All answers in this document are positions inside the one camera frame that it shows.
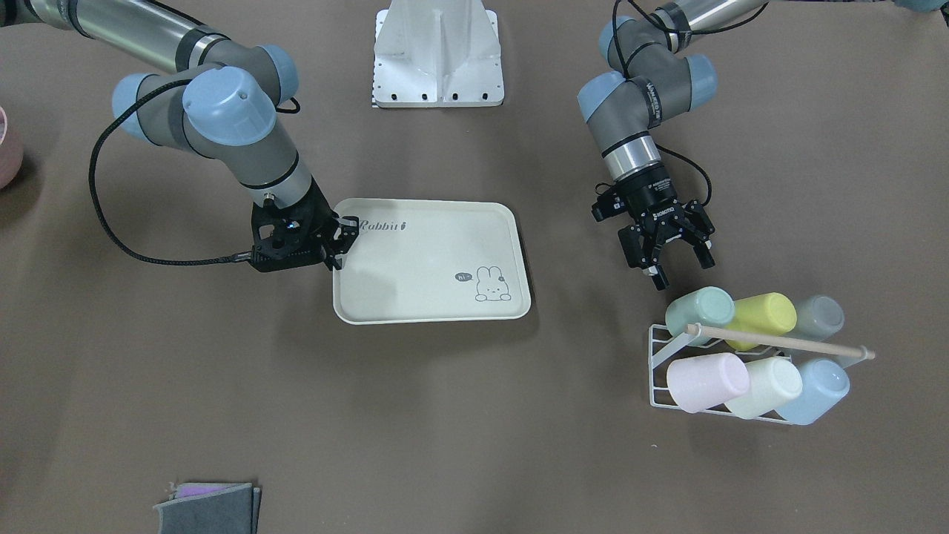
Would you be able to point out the cream rabbit tray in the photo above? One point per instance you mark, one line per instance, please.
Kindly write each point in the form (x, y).
(431, 261)

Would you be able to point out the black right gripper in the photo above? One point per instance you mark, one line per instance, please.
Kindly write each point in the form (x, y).
(320, 213)

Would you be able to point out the grey cup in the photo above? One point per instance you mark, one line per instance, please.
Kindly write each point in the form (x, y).
(818, 318)

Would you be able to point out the wooden rack handle rod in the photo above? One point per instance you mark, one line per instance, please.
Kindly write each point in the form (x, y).
(859, 353)

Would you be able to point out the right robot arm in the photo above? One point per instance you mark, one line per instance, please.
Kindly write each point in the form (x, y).
(214, 98)

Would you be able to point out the cream white cup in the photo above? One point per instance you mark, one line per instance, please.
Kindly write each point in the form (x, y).
(774, 381)

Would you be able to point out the pink bowl with ice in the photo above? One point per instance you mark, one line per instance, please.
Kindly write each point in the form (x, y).
(12, 151)

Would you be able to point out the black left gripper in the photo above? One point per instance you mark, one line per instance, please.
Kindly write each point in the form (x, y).
(652, 194)

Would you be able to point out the light blue cup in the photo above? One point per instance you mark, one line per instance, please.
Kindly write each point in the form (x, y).
(824, 383)

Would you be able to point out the mint green cup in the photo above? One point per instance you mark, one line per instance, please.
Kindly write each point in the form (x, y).
(709, 306)

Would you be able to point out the yellow cup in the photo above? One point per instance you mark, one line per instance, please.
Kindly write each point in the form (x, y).
(771, 314)

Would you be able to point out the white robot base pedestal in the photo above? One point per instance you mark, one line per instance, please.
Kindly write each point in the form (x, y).
(437, 54)

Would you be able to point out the pink cup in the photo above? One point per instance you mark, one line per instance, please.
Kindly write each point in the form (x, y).
(701, 382)

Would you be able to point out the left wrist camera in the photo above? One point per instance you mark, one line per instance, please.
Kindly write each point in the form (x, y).
(608, 203)

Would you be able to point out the white wire cup rack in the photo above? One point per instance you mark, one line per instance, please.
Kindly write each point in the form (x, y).
(664, 349)

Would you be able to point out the grey folded cloth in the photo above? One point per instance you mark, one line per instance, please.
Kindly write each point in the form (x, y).
(210, 507)

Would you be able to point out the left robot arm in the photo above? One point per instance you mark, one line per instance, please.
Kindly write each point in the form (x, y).
(649, 82)

